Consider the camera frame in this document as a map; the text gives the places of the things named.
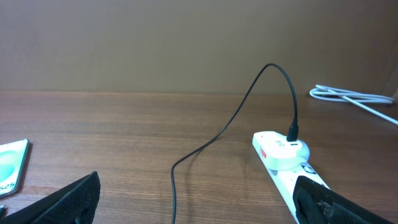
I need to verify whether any white USB charger adapter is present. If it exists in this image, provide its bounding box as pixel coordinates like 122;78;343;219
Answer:
252;131;310;170

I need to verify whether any blue Galaxy smartphone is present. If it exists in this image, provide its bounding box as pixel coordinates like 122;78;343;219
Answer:
1;139;30;198

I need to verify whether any black USB charging cable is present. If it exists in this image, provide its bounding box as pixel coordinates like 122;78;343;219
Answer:
170;63;300;224

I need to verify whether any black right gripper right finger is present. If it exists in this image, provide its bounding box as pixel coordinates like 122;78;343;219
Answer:
292;175;392;224

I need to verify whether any white power strip cord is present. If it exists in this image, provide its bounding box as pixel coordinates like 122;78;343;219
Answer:
309;84;398;126

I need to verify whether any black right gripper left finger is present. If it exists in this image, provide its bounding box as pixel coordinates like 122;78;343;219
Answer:
1;171;101;224

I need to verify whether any white power strip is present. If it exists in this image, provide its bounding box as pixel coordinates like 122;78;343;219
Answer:
266;161;327;217

